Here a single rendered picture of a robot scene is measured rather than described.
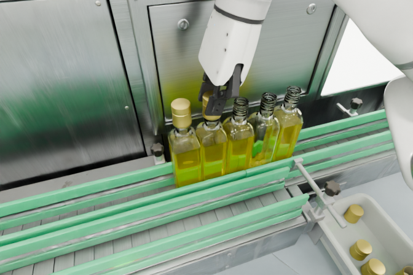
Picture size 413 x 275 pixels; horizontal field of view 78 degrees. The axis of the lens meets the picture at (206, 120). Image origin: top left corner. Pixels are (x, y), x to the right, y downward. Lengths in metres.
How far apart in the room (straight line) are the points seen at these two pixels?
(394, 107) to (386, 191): 0.53
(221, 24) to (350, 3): 0.19
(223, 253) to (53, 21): 0.55
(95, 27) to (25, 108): 0.23
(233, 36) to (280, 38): 0.28
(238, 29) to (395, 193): 0.77
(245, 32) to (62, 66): 0.37
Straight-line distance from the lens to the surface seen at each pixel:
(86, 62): 0.57
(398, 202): 0.97
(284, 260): 0.75
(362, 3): 0.45
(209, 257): 0.59
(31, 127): 0.68
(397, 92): 0.48
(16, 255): 0.64
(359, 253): 0.76
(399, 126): 0.49
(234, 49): 0.36
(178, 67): 0.55
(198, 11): 0.51
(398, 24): 0.40
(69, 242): 0.61
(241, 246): 0.61
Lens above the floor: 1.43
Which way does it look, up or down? 42 degrees down
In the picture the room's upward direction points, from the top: straight up
